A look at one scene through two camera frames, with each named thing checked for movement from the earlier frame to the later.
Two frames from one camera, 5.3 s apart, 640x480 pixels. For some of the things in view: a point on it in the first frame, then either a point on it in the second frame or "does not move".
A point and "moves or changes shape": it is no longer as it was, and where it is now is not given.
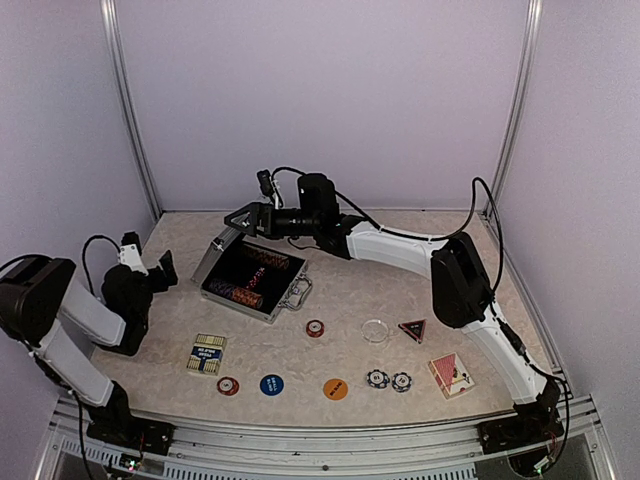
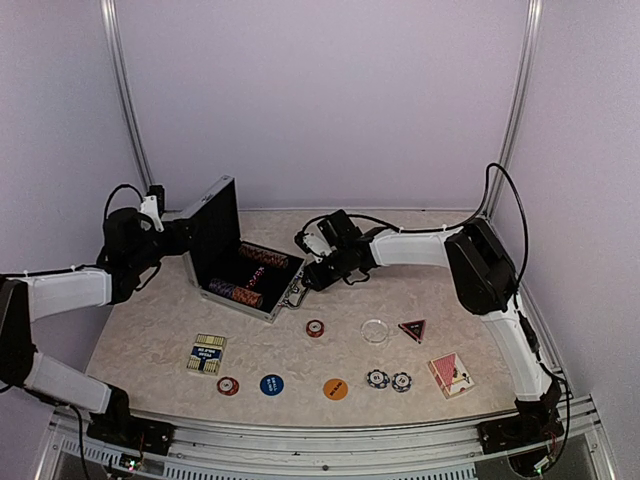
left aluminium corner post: x=155 y=203 does not move
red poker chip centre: x=315 y=328 does not move
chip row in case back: x=268 y=257 does not move
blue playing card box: x=207 y=355 does not move
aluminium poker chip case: x=257 y=281 moves or changes shape
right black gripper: x=255 y=213 -> x=318 y=280
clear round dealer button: x=374 y=330 does not move
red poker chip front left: x=228 y=386 does not move
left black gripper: x=162 y=283 -> x=179 y=242
